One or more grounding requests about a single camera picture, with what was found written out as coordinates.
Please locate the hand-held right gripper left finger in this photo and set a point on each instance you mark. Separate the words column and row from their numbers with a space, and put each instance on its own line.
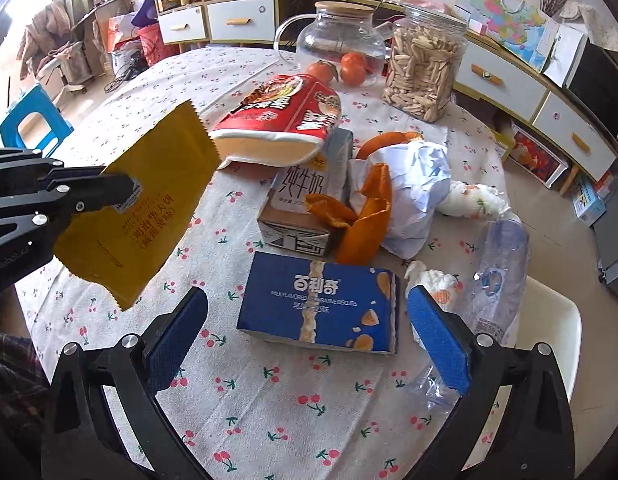
column 181, row 340

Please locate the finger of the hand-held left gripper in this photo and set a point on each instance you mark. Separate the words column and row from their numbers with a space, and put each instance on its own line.
column 96, row 192

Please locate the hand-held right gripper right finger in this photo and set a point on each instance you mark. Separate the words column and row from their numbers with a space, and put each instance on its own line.
column 439, row 340

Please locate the yellow snack packet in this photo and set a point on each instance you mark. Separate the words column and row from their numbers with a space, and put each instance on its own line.
column 159, row 170

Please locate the clear plastic bottle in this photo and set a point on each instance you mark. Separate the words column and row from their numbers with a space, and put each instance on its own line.
column 504, row 275

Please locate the blue biscuit box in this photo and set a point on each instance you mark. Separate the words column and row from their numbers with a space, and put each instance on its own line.
column 319, row 305

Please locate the large curled orange peel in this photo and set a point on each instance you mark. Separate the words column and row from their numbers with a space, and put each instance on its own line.
column 364, row 230

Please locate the grey milk carton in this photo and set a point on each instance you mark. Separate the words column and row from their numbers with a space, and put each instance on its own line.
column 301, row 185

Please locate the red snack bag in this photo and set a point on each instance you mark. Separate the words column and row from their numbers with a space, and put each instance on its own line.
column 284, row 115

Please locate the small crumpled tissue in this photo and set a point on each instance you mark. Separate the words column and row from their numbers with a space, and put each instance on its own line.
column 434, row 280

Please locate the blue plastic stool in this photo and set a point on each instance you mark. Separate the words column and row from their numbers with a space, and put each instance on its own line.
column 39, row 120

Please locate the cherry print tablecloth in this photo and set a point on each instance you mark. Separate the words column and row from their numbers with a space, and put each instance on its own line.
column 269, row 410

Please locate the person's plaid shirt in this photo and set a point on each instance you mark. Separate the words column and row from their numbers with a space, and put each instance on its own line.
column 14, row 385

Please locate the large crumpled printed tissue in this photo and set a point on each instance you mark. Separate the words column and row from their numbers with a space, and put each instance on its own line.
column 474, row 202

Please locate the pile of clothes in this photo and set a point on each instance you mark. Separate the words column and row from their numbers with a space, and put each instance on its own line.
column 49, row 35

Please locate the long orange peel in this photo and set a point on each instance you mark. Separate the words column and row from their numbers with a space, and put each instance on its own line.
column 384, row 142

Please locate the blue white carton box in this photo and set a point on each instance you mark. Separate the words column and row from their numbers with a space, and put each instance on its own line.
column 589, row 200

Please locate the white box with red print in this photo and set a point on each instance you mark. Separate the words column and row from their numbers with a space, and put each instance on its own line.
column 536, row 157

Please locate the wooden sideboard with white drawers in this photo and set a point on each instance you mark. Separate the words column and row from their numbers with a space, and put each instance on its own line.
column 514, row 90

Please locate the plastic jar of seeds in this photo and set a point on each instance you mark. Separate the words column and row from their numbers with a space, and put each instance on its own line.
column 421, row 70

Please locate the glass teapot with wooden lid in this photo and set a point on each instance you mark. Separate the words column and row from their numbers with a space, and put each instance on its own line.
column 339, row 35

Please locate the white paper sheet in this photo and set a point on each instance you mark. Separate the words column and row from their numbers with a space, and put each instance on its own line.
column 564, row 55

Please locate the small pink box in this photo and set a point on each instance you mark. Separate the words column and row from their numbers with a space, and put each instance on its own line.
column 477, row 25

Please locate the colourful map board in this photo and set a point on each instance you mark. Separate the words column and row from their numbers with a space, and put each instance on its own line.
column 509, row 20

